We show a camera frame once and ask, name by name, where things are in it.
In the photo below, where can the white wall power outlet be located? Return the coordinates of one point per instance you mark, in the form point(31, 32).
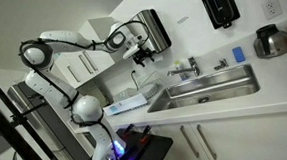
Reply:
point(272, 7)

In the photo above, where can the stainless steel sink basin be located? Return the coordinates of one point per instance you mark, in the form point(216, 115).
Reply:
point(204, 86)

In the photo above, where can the blue sponge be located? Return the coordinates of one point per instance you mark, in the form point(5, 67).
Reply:
point(238, 54)

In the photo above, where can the steel paper towel dispenser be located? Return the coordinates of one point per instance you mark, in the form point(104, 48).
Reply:
point(155, 29)

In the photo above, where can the black wall soap dispenser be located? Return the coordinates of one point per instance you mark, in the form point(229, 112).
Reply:
point(219, 5)

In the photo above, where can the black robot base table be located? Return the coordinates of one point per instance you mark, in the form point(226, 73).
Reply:
point(148, 151)

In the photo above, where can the black camera stand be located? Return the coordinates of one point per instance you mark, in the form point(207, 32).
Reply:
point(11, 134)

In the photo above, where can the black red clamp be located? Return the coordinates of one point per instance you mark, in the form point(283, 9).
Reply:
point(129, 131)
point(145, 133)

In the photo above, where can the chrome sink faucet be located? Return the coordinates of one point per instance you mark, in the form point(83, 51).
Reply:
point(193, 68)

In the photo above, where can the steel coffee carafe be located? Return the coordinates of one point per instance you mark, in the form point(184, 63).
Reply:
point(271, 42)

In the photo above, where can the white base cabinet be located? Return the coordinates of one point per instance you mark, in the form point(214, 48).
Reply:
point(254, 138)

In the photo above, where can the white and blue flat box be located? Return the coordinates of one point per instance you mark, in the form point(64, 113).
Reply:
point(125, 104)

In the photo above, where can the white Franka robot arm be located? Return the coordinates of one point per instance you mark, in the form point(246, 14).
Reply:
point(46, 82)

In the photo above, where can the white wall cabinet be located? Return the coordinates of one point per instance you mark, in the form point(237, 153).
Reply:
point(82, 65)

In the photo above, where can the small chrome side tap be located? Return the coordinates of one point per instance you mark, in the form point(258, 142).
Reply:
point(222, 64)

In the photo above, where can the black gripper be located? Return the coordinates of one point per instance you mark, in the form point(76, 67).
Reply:
point(143, 54)

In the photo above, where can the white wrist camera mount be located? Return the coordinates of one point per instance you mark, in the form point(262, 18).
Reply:
point(131, 51)

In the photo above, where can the stainless steel refrigerator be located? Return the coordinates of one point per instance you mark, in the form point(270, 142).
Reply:
point(42, 123)

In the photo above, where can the small wall label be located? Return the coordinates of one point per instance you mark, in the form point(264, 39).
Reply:
point(183, 19)

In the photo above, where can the clear soap bottle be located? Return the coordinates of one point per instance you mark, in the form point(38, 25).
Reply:
point(181, 70)

